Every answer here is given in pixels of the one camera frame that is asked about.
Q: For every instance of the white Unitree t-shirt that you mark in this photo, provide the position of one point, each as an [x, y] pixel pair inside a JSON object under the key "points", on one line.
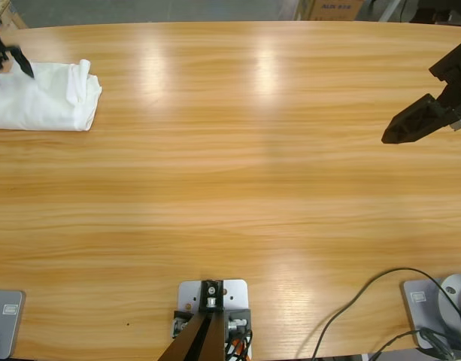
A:
{"points": [[38, 101]]}

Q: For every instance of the wooden crate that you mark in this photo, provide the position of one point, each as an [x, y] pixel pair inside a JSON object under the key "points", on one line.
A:
{"points": [[12, 17]]}

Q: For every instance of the grey metal rack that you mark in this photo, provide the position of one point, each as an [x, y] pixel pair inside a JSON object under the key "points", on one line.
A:
{"points": [[388, 9]]}

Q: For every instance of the white AUX cardboard box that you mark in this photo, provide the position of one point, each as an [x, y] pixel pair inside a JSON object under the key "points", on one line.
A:
{"points": [[335, 11]]}

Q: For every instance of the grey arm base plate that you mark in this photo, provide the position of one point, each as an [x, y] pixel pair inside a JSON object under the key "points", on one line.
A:
{"points": [[418, 312], [8, 323]]}

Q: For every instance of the white mount plate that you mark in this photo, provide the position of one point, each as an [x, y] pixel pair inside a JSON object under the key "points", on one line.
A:
{"points": [[187, 291]]}

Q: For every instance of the black corner bracket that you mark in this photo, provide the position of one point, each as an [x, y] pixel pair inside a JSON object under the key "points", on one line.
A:
{"points": [[237, 319], [179, 319]]}

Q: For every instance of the dark brown camera post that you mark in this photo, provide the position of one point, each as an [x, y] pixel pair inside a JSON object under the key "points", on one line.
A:
{"points": [[192, 338]]}

